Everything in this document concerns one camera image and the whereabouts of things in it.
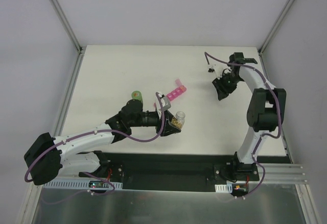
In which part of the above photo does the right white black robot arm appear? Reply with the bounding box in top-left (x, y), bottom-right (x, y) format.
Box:
top-left (213, 53), bottom-right (287, 182)

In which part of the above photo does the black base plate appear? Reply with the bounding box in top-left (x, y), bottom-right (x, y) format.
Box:
top-left (78, 150), bottom-right (292, 191)

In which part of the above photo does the pink weekly pill organizer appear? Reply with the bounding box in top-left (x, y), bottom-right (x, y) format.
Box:
top-left (159, 79), bottom-right (187, 106)

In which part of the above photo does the left aluminium frame post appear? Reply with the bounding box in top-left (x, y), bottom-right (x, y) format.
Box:
top-left (49, 0), bottom-right (83, 54)

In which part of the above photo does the aluminium frame post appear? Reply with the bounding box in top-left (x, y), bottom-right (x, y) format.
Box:
top-left (49, 0), bottom-right (83, 54)
top-left (258, 0), bottom-right (296, 56)

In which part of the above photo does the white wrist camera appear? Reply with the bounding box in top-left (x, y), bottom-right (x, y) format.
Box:
top-left (207, 64), bottom-right (222, 78)
top-left (155, 92), bottom-right (171, 111)

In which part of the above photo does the right aluminium frame post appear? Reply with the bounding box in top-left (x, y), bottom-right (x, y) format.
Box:
top-left (258, 0), bottom-right (296, 56)

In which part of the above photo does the white cable duct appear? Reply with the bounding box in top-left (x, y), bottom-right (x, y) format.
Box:
top-left (43, 179), bottom-right (123, 190)
top-left (215, 183), bottom-right (232, 193)

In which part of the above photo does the purple cable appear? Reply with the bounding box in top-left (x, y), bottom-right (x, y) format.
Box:
top-left (204, 52), bottom-right (284, 204)
top-left (24, 92), bottom-right (167, 183)

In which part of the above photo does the clear bottle with yellow pills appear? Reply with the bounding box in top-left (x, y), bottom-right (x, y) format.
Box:
top-left (171, 111), bottom-right (185, 129)

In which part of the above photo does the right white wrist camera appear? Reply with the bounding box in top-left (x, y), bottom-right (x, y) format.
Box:
top-left (207, 64), bottom-right (222, 78)

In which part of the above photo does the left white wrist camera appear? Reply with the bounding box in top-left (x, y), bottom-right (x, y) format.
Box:
top-left (155, 92), bottom-right (171, 111)

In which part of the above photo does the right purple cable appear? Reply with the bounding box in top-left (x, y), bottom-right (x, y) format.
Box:
top-left (204, 52), bottom-right (284, 204)

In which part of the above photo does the right white cable duct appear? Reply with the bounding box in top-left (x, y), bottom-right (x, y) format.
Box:
top-left (215, 183), bottom-right (232, 193)

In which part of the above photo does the green lidded pill bottle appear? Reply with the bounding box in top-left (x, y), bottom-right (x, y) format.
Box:
top-left (131, 90), bottom-right (143, 103)

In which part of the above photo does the left white cable duct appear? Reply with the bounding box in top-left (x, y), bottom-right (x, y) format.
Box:
top-left (43, 179), bottom-right (123, 190)

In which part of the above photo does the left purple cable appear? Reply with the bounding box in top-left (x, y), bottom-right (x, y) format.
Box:
top-left (24, 92), bottom-right (167, 183)

